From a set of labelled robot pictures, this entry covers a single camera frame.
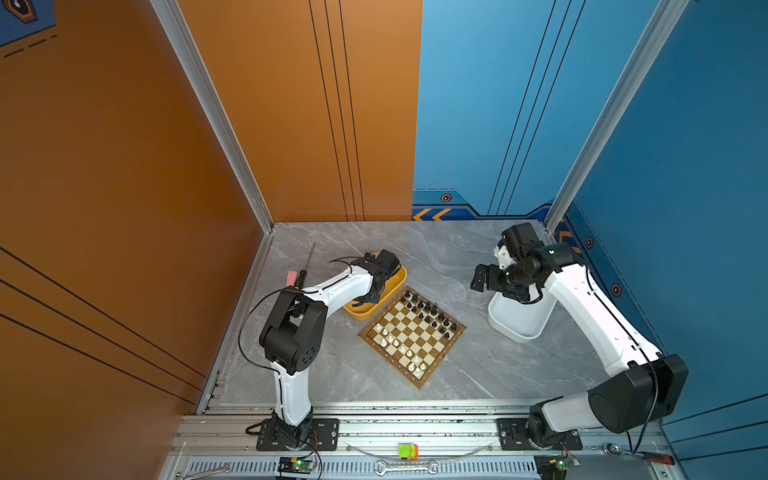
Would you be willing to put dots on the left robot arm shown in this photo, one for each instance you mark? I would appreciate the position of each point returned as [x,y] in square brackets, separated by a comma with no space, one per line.
[292,335]

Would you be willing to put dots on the right green circuit board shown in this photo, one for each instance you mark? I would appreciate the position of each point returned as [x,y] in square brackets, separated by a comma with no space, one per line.
[556,468]

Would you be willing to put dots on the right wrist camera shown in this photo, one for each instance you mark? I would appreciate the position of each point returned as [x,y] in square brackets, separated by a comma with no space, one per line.
[503,257]

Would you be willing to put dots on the yellow handled screwdriver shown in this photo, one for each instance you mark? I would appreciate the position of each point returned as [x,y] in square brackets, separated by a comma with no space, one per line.
[300,281]

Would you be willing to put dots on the left green circuit board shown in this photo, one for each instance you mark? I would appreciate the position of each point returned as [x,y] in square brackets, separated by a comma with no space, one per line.
[296,467]

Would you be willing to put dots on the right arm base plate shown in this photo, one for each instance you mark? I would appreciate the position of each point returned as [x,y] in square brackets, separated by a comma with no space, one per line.
[519,434]

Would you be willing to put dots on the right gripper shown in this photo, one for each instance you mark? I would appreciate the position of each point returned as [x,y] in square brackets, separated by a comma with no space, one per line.
[491,283]

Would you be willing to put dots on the silver combination wrench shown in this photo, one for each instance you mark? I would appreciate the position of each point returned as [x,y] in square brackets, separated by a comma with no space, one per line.
[382,467]

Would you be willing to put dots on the pink flat tool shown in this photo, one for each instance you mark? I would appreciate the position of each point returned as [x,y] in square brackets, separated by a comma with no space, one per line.
[292,278]

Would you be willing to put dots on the red handled ratchet wrench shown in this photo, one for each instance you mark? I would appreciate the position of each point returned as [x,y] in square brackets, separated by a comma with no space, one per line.
[616,450]

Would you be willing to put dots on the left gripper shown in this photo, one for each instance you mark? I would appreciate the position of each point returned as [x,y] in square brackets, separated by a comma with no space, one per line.
[371,300]

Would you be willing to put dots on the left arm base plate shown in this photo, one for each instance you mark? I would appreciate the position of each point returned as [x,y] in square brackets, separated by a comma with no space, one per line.
[321,434]

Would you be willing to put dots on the aluminium rail frame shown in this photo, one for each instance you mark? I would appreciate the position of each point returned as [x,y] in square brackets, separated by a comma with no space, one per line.
[460,435]

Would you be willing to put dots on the wooden chess board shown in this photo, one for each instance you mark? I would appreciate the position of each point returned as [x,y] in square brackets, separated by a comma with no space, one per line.
[414,335]

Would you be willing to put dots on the white plastic tray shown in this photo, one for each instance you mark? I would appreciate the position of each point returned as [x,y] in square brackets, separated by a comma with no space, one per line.
[518,322]

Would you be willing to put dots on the yellow plastic tray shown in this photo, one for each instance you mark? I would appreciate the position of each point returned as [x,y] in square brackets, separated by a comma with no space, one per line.
[393,285]

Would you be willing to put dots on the orange green small block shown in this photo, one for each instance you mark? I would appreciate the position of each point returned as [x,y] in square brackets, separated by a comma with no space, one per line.
[408,451]

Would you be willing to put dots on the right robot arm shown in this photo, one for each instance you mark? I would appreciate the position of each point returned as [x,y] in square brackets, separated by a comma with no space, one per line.
[528,279]

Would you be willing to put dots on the green circuit board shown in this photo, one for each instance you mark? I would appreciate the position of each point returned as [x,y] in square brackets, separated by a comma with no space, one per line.
[296,467]
[556,468]

